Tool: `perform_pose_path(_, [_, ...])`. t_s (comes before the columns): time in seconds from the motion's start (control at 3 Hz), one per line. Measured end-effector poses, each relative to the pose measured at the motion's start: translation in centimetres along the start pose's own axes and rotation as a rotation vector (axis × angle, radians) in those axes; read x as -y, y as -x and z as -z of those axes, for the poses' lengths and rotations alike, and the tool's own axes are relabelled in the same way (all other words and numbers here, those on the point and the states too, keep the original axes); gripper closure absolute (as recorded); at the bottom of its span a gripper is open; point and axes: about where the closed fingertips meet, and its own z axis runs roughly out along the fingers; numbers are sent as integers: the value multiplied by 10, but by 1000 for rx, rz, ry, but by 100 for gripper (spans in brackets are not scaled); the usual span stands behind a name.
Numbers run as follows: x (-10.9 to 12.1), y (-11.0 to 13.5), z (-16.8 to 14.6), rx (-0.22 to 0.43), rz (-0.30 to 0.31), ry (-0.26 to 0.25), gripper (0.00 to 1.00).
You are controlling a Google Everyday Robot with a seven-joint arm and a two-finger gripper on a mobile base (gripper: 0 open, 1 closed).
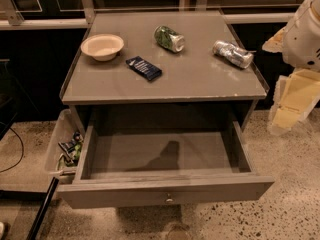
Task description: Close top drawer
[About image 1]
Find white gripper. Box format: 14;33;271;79
262;0;320;136

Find grey top drawer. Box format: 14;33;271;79
58;121;274;209

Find grey drawer cabinet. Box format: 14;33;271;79
62;12;266;136

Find crushed silver can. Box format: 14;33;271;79
212;40;254;69

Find green soda can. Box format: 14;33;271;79
154;26;185;53

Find dark blue snack packet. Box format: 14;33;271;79
126;56;162;81

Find white paper bowl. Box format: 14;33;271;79
80;34;124;61

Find snack packets in bin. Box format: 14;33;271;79
56;131;83;169

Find clear plastic bin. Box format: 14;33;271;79
44;108;84;185

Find black pole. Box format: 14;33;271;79
26;177;59;240

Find metal railing frame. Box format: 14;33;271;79
0;0;304;29

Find black cable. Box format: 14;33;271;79
0;121;25;174

